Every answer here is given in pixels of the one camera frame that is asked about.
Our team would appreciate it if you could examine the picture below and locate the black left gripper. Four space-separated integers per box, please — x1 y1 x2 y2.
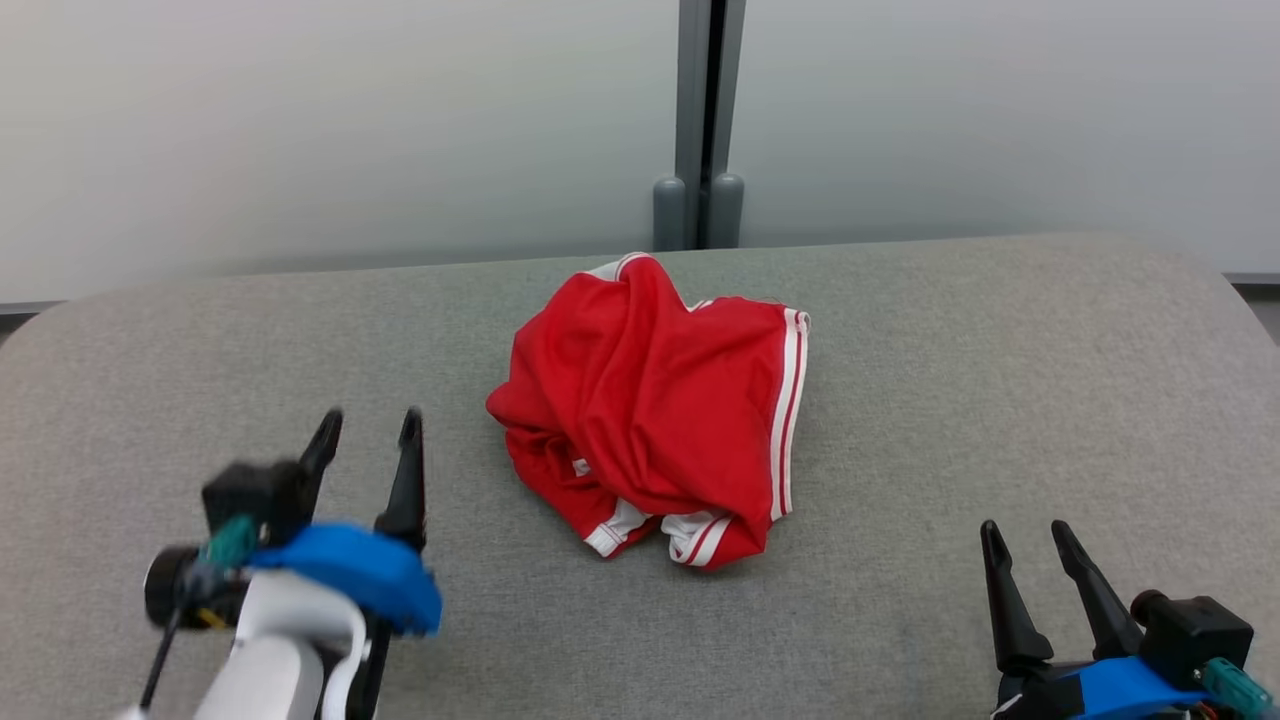
296 406 429 720

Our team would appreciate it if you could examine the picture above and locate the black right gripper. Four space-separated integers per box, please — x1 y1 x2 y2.
980 520 1144 720

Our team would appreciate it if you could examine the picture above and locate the red shorts white trim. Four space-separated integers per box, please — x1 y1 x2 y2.
486 252 811 571

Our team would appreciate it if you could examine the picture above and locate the blue left camera mount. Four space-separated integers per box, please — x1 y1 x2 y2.
245 522 443 638

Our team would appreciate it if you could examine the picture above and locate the left camera cable teal plug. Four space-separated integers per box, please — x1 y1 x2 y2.
140 515 261 713

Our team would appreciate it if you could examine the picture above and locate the camera cable teal plug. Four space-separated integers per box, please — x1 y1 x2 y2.
1200 658 1276 720
140 515 261 713

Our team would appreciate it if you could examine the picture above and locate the right camera cable teal plug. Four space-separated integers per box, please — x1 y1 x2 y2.
1200 658 1276 720

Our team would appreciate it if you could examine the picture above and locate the grey partition post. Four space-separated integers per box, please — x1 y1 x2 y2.
652 0 747 251

